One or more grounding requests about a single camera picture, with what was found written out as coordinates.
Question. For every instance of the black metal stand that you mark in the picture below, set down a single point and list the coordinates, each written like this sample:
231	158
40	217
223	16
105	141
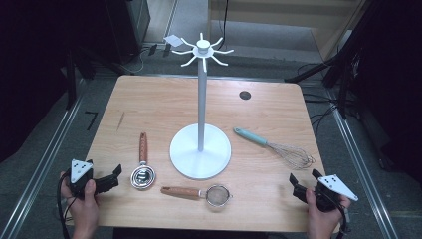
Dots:
341	59
70	83

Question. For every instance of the small black floor piece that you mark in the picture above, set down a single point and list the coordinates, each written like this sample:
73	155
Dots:
152	49
167	49

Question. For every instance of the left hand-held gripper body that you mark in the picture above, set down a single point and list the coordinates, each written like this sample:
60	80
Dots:
79	171

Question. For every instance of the black cabinet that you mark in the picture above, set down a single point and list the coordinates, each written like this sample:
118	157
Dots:
127	30

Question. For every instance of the round dark table grommet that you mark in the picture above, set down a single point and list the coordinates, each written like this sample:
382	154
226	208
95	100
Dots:
245	95

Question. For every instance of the white paper sheet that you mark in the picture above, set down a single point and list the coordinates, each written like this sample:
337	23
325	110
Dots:
173	40

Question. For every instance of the person's right hand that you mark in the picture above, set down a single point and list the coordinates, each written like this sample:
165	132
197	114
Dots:
323	220

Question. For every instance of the white utensil rack with hooks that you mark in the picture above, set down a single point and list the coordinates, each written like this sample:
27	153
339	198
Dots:
201	99

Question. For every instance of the metal floor rail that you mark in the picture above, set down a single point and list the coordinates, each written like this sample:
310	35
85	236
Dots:
40	169
361	166

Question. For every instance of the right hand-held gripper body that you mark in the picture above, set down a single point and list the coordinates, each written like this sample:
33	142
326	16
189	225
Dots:
335	187

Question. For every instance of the person's left hand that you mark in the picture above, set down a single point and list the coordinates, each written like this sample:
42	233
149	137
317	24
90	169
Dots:
83	212

